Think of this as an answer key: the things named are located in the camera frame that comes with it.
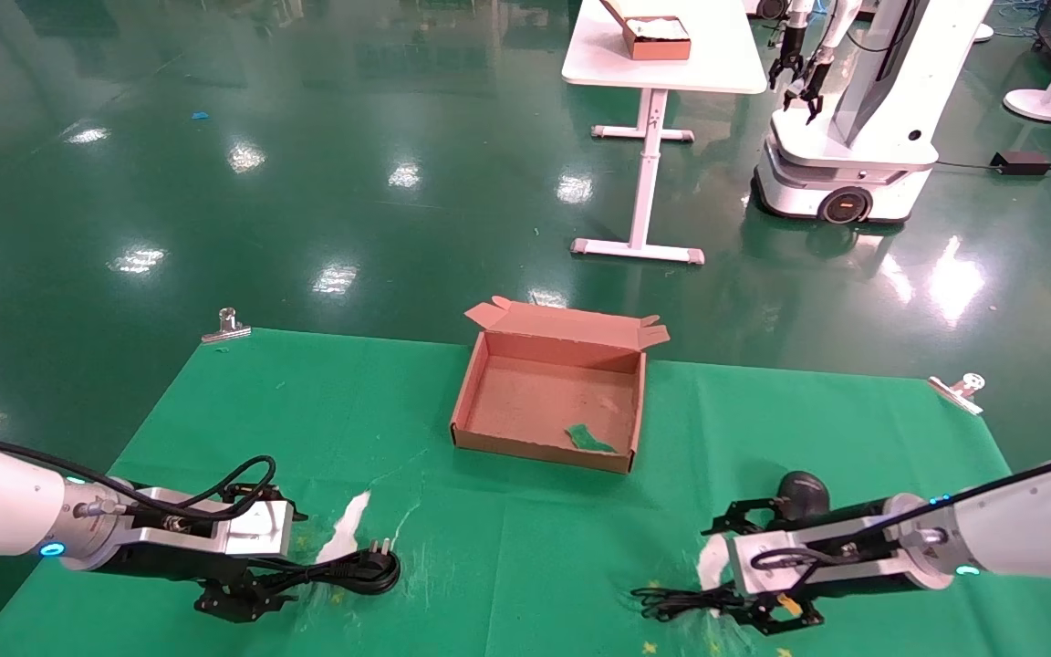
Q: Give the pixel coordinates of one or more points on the white filling in orange box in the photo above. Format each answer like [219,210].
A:
[658,27]

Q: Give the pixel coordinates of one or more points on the white table with white legs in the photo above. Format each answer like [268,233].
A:
[717,64]

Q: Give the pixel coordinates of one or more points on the white wheeled robot body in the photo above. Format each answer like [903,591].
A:
[881,119]

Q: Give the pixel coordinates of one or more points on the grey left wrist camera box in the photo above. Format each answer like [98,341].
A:
[256,529]

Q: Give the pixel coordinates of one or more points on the dark round robot wheel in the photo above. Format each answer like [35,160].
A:
[770,7]

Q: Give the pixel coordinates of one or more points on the silver metal binder clip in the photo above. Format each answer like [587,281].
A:
[954,392]
[226,330]

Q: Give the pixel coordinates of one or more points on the green table cloth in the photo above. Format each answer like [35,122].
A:
[507,547]

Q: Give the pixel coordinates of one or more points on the small orange cardboard box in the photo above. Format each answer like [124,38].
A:
[658,47]

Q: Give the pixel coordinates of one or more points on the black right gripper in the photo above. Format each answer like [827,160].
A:
[845,518]

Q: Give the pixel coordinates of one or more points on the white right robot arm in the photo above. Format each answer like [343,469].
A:
[1036,529]

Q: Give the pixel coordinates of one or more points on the black gripper of wheeled robot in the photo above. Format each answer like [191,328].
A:
[808,87]
[785,64]

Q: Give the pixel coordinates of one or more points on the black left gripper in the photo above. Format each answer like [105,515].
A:
[206,568]

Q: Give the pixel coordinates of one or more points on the open brown cardboard box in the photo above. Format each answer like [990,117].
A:
[535,401]

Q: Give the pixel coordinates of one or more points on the small white round base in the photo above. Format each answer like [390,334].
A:
[983,33]

